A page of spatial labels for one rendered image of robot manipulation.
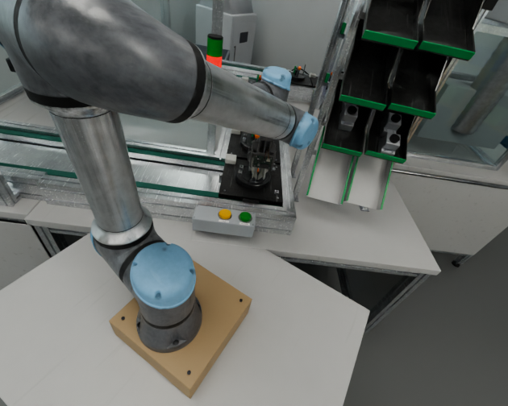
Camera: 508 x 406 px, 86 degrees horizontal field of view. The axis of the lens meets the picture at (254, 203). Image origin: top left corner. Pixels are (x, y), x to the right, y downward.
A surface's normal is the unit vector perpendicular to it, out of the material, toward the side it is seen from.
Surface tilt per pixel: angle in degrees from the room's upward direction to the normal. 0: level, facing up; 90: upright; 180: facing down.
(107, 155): 89
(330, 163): 45
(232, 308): 1
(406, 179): 90
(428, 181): 90
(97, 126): 90
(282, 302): 0
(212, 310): 1
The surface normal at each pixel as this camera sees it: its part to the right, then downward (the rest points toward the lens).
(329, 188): -0.04, -0.06
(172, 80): 0.66, 0.38
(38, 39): -0.29, 0.39
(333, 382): 0.15, -0.72
